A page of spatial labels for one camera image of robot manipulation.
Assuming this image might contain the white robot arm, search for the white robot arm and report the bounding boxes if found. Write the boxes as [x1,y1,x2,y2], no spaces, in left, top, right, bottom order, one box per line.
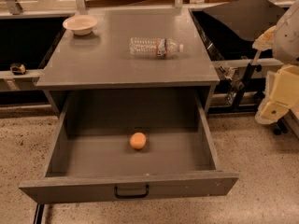
[252,0,299,124]

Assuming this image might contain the white ceramic bowl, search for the white ceramic bowl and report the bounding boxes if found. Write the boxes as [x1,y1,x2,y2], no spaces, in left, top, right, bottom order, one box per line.
[63,15,97,35]

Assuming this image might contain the yellow black tape measure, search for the yellow black tape measure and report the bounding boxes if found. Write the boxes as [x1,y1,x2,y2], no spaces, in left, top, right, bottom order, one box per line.
[10,63,26,75]

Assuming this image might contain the black tray on stand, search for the black tray on stand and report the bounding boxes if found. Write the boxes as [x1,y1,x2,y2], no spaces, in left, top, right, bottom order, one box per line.
[193,0,285,113]

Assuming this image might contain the orange fruit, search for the orange fruit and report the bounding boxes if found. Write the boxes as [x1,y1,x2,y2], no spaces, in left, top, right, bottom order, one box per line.
[129,133,147,149]

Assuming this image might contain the black drawer handle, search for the black drawer handle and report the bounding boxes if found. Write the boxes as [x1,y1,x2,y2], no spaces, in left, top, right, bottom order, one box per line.
[114,185,150,200]

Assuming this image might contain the clear plastic water bottle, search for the clear plastic water bottle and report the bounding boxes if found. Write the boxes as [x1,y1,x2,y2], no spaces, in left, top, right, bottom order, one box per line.
[129,37,184,59]

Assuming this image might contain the grey cabinet counter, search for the grey cabinet counter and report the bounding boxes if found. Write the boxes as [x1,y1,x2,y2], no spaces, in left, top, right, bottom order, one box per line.
[36,8,221,116]

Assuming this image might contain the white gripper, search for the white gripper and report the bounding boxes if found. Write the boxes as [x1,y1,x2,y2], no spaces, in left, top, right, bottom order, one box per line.
[252,0,299,125]

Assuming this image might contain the grey open top drawer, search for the grey open top drawer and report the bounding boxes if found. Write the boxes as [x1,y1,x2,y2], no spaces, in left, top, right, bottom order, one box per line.
[20,88,238,204]

